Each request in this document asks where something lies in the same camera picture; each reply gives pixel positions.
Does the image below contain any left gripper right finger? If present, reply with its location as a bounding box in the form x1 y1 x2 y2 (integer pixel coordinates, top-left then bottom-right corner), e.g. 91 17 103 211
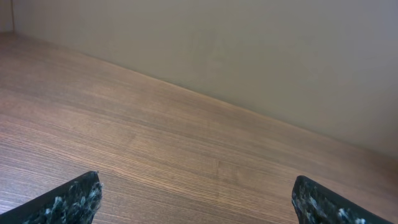
292 175 391 224

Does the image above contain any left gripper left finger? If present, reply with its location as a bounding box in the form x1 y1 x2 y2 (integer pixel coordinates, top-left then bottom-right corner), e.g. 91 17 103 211
1 171 102 224

